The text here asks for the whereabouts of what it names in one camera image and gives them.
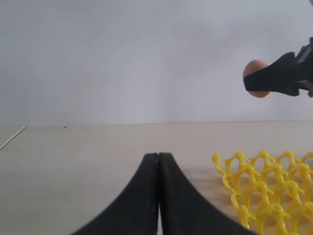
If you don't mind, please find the yellow plastic egg tray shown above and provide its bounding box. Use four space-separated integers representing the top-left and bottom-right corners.
212 150 313 235

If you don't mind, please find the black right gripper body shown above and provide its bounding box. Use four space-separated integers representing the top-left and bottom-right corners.
295 37 313 97

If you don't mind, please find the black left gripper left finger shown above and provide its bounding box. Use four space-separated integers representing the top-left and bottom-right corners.
74 153 158 235

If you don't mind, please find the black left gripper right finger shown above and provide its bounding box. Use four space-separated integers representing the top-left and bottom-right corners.
158 153 254 235

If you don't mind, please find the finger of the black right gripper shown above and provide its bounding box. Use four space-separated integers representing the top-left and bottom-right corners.
244 52 299 96

